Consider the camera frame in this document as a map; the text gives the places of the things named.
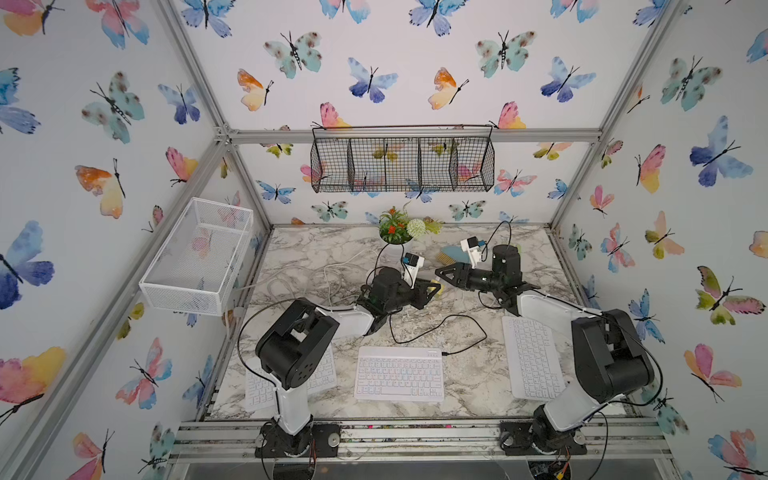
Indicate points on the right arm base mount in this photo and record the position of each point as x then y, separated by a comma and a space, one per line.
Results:
536, 436

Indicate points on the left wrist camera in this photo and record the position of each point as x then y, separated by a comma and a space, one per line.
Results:
411, 263

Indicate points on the black wire wall basket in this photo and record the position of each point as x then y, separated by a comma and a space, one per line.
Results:
388, 159

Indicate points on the white mesh wall basket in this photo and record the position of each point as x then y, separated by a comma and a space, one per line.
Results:
195, 269

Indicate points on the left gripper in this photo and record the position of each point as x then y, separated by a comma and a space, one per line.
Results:
418, 293

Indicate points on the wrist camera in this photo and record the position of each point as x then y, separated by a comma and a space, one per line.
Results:
411, 263
473, 248

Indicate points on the white keyboard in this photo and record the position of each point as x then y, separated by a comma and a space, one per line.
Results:
533, 362
260, 393
399, 374

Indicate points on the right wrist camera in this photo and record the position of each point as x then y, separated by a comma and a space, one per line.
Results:
473, 248

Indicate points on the potted artificial plant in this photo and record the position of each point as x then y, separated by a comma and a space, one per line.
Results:
398, 227

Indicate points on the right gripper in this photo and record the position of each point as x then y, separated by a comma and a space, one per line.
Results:
462, 275

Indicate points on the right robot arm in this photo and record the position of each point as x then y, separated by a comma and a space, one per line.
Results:
610, 360

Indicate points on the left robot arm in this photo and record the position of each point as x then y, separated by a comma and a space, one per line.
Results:
292, 348

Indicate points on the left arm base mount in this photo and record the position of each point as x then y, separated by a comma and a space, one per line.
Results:
314, 440

